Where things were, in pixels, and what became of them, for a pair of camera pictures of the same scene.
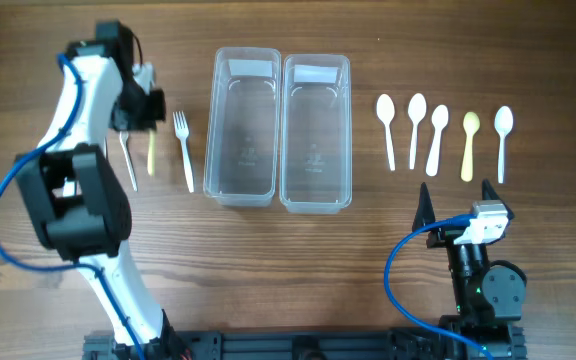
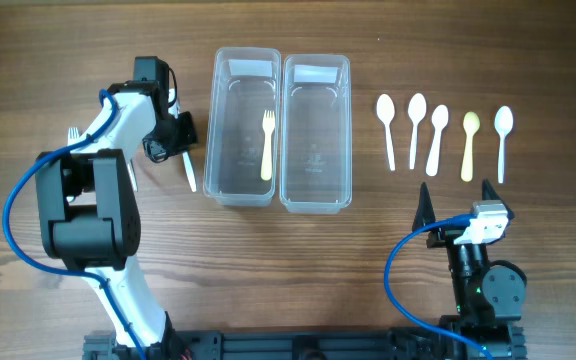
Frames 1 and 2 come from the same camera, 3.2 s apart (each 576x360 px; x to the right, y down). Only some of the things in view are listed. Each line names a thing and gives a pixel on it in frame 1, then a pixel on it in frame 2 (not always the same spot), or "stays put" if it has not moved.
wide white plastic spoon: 439,117 stays put
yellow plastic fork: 151,154 to 268,125
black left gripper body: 135,116 to 179,132
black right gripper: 449,235 stays put
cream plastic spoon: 385,110 stays put
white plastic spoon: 417,108 stays put
